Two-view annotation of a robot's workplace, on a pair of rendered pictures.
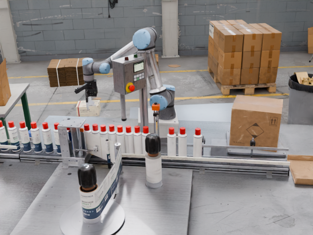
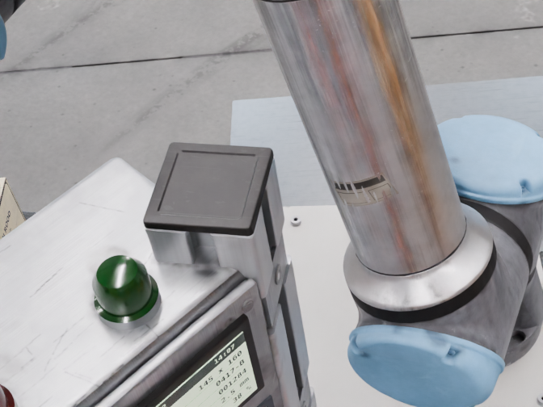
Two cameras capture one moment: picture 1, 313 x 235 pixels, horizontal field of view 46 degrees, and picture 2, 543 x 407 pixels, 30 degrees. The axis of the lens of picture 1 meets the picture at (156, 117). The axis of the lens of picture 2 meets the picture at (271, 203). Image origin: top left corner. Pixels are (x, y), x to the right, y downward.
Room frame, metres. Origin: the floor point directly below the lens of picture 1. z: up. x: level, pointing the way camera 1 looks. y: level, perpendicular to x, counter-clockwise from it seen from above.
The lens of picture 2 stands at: (1.86, 0.00, 1.80)
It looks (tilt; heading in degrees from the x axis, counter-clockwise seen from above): 49 degrees down; 10
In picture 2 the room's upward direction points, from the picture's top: 10 degrees counter-clockwise
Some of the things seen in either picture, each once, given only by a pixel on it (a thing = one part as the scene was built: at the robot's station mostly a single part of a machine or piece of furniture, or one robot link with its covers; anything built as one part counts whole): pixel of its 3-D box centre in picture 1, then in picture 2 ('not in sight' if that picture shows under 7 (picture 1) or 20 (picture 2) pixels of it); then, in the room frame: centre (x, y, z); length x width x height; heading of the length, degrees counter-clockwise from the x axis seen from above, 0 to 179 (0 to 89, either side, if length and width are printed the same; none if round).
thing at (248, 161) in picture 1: (195, 158); not in sight; (1.90, -0.22, 0.91); 1.07 x 0.01 x 0.02; 81
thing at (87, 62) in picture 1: (88, 66); not in sight; (2.52, 0.47, 1.30); 0.09 x 0.08 x 0.11; 70
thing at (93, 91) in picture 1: (90, 87); not in sight; (2.52, 0.46, 1.14); 0.09 x 0.08 x 0.12; 92
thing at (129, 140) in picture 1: (129, 141); not in sight; (1.99, 0.17, 0.98); 0.05 x 0.05 x 0.20
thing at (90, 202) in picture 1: (89, 192); not in sight; (1.41, 0.32, 1.04); 0.09 x 0.09 x 0.29
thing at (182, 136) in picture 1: (182, 143); not in sight; (1.95, -0.15, 0.98); 0.05 x 0.05 x 0.20
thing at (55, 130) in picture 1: (58, 138); not in sight; (2.06, 0.61, 0.98); 0.05 x 0.05 x 0.20
